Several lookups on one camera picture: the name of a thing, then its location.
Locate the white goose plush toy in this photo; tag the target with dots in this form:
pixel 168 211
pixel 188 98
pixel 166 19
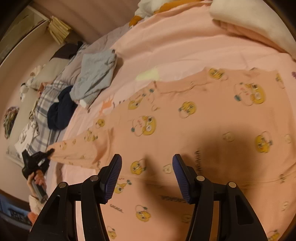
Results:
pixel 148 8

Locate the navy blue garment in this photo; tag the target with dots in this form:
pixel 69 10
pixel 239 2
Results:
pixel 61 112

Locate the grey crumpled garment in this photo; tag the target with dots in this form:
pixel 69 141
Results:
pixel 96 75

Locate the beige pillow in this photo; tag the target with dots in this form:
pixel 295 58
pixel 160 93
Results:
pixel 46 73

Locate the pink cartoon print garment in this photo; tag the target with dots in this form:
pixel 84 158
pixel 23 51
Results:
pixel 229 125

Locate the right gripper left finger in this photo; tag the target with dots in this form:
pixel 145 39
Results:
pixel 57 219

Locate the left hand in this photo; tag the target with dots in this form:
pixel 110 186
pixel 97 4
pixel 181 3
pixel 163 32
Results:
pixel 39 179

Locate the plaid grey pillow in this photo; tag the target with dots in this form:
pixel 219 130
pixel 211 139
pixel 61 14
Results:
pixel 35 135

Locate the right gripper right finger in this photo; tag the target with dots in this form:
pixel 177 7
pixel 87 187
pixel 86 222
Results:
pixel 237 219

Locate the pink printed bed sheet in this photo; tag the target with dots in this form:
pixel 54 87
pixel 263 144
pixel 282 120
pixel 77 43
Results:
pixel 169 47

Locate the yellow fringed hanging cloth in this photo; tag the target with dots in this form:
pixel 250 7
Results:
pixel 58 29

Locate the folded pink garment under cream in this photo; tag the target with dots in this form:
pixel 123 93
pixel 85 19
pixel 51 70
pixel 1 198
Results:
pixel 243 32

